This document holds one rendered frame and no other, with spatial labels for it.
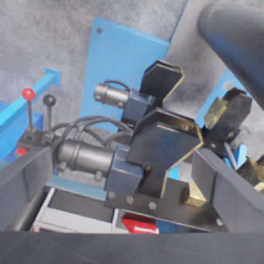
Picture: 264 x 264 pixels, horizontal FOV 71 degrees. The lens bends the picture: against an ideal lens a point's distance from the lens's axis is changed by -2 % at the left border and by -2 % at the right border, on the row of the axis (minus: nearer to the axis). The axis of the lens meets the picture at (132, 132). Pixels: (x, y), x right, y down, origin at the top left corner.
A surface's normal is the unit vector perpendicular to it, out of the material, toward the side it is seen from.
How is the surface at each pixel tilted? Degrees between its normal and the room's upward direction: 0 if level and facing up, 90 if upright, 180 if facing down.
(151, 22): 0
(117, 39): 0
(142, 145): 0
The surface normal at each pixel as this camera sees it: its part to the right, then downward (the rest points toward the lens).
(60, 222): 0.29, -0.73
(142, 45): -0.11, 0.62
